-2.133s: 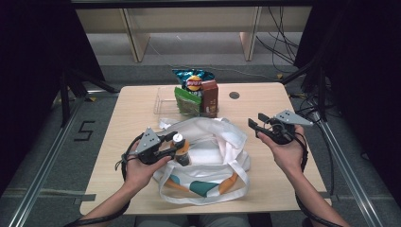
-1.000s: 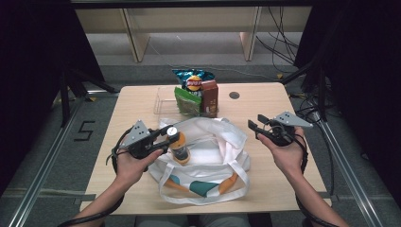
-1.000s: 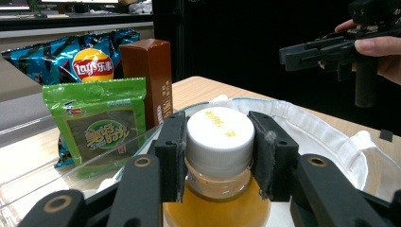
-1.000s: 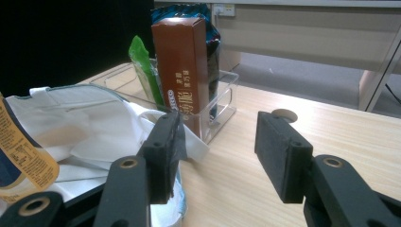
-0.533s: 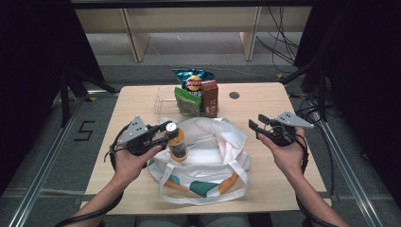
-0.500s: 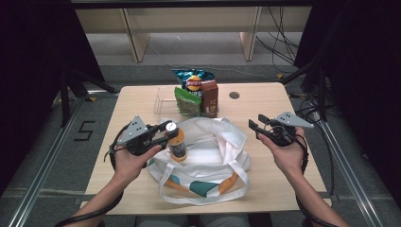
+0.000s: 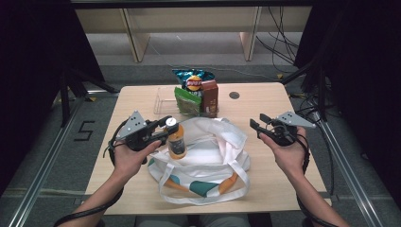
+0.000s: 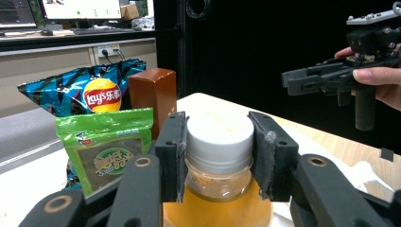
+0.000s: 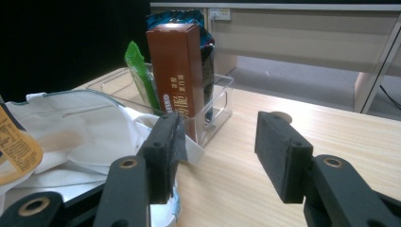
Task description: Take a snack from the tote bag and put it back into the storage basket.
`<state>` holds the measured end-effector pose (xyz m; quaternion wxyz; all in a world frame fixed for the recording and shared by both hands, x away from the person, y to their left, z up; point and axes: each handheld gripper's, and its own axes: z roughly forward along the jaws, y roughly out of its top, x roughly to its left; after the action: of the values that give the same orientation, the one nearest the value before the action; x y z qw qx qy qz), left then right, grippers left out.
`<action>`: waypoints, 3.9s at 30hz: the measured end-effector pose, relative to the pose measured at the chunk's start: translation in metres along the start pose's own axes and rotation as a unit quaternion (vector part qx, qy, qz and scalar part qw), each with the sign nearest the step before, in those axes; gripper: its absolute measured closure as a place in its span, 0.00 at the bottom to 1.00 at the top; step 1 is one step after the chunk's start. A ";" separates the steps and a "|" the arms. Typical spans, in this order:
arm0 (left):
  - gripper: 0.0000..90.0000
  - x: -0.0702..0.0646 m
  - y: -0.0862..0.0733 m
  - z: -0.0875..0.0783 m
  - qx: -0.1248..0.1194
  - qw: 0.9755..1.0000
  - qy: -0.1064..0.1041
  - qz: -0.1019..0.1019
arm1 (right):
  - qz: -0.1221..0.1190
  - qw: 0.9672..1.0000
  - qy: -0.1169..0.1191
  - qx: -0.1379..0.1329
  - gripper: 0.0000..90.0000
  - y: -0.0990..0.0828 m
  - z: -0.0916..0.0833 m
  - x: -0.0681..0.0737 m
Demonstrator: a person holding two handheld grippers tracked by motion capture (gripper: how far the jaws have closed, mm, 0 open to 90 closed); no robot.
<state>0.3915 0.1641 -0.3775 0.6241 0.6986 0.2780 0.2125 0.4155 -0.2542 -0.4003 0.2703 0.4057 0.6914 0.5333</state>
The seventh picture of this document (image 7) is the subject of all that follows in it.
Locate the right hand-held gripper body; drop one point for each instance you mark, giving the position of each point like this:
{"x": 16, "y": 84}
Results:
{"x": 285, "y": 132}

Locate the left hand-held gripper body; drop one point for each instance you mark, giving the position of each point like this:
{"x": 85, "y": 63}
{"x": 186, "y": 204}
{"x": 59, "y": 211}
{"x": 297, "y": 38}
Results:
{"x": 138, "y": 134}

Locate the orange juice bottle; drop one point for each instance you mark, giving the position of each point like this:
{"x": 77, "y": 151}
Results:
{"x": 176, "y": 143}

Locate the clear plastic tray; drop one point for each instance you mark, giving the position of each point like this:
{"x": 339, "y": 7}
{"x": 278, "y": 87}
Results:
{"x": 164, "y": 101}

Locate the green snack packet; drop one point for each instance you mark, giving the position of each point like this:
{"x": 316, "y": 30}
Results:
{"x": 188, "y": 102}

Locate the white tote bag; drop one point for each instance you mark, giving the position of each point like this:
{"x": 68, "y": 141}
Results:
{"x": 208, "y": 157}

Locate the brown drink carton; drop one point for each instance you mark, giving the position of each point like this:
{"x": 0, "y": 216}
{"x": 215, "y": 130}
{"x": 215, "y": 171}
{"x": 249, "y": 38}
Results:
{"x": 210, "y": 99}

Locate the blue chips bag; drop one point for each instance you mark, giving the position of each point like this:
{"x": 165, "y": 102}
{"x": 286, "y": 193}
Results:
{"x": 194, "y": 78}

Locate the person's right hand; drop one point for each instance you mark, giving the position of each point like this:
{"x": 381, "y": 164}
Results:
{"x": 291, "y": 157}

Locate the person's left hand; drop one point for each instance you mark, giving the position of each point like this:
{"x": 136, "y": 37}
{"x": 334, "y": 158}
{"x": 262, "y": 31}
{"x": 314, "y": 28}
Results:
{"x": 130, "y": 164}

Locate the black metal stand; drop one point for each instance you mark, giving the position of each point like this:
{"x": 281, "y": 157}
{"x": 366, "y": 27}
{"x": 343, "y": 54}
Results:
{"x": 64, "y": 97}
{"x": 321, "y": 91}

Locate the black curtain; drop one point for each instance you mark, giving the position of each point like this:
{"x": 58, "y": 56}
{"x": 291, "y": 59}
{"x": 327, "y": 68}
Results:
{"x": 362, "y": 78}
{"x": 31, "y": 78}

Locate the beige office desk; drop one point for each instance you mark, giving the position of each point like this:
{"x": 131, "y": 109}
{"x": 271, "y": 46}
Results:
{"x": 189, "y": 19}

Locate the aluminium floor rail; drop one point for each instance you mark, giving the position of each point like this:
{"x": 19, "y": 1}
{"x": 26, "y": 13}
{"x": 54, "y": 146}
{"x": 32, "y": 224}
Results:
{"x": 350, "y": 176}
{"x": 44, "y": 173}

